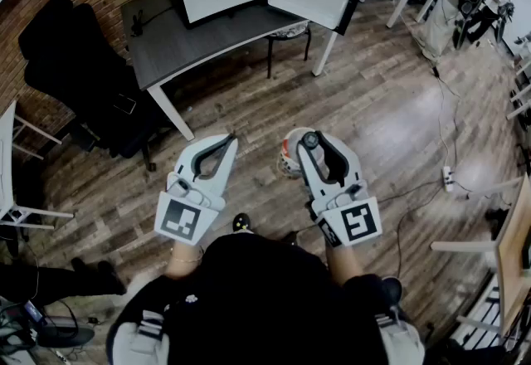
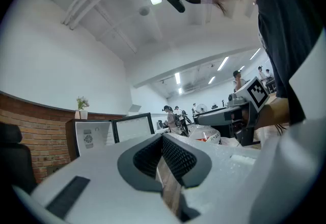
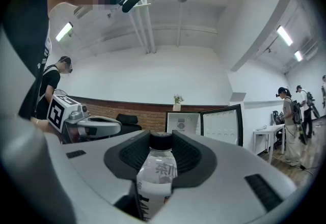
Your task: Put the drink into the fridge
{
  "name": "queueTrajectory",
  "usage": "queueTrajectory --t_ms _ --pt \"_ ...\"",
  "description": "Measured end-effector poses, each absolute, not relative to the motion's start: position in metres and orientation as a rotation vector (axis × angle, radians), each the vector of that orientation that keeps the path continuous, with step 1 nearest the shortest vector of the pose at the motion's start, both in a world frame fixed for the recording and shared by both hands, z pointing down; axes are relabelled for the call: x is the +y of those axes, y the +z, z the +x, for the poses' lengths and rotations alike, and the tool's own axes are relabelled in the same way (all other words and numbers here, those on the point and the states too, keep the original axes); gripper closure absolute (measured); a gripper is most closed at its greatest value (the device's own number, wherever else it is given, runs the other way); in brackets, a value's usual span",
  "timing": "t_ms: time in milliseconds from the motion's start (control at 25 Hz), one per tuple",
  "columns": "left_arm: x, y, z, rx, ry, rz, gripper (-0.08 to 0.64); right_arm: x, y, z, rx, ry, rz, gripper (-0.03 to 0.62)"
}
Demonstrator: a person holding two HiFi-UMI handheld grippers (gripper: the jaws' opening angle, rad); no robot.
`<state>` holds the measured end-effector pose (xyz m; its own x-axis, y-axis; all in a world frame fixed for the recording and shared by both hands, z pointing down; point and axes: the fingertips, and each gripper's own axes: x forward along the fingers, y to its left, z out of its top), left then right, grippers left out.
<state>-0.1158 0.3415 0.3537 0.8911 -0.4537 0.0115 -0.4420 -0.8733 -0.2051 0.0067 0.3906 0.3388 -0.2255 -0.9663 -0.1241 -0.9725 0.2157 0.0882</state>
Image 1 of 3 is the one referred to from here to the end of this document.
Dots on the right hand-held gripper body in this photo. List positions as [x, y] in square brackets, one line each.
[357, 222]

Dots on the clear plastic bottle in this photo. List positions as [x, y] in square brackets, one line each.
[289, 156]

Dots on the person's left forearm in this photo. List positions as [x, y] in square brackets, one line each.
[182, 249]

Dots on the black phone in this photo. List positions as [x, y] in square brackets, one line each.
[125, 104]

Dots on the person's black clothed torso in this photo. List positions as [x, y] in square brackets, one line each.
[265, 297]

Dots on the black framed stool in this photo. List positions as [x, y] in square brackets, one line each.
[290, 33]

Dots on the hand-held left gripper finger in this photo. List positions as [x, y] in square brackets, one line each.
[186, 156]
[229, 170]

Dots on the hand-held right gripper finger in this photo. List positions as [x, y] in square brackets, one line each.
[313, 181]
[346, 162]

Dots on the person's right shoe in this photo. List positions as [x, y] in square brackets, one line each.
[290, 238]

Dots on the dark grey table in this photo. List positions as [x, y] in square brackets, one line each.
[178, 48]

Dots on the white shelf rack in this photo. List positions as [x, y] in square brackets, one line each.
[523, 77]

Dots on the person's right forearm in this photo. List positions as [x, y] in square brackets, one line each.
[342, 264]

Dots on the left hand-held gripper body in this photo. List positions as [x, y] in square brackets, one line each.
[178, 218]

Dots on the white power strip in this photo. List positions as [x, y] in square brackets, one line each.
[448, 178]

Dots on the wooden table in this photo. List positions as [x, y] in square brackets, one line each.
[512, 247]

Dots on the grey round base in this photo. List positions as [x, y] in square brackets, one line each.
[66, 336]

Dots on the black office chair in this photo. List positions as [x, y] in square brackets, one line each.
[70, 64]

